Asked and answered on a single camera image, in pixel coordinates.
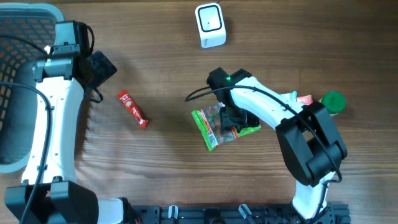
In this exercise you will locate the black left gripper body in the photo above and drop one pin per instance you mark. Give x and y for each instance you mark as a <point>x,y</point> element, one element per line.
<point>102,70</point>

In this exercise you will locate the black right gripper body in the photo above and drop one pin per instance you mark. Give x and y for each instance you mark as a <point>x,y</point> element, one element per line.
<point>231,106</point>

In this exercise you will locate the green snack bag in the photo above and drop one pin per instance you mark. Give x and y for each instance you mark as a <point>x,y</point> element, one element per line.
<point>209,124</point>

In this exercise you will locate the red Nescafe coffee stick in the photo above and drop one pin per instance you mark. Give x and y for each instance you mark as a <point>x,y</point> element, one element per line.
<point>131,106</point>

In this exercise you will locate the light blue snack packet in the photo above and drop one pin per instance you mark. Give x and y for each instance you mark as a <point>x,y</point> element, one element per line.
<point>292,96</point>

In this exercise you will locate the small orange box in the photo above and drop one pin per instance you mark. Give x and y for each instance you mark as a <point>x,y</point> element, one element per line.
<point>306,100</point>

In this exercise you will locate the green lid jar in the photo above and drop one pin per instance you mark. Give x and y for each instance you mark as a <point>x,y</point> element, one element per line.
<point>334,101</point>

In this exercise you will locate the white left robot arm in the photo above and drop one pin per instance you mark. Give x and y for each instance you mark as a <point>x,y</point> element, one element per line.
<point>49,191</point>

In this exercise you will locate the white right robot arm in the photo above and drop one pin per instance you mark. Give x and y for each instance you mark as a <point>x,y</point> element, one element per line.
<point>311,146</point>

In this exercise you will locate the white barcode scanner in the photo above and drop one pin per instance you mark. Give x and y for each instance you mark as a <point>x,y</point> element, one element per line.
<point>211,26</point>

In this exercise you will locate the grey plastic basket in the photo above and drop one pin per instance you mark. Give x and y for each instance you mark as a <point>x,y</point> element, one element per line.
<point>25,30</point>

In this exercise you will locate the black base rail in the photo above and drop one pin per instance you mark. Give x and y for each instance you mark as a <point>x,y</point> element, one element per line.
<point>268,214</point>

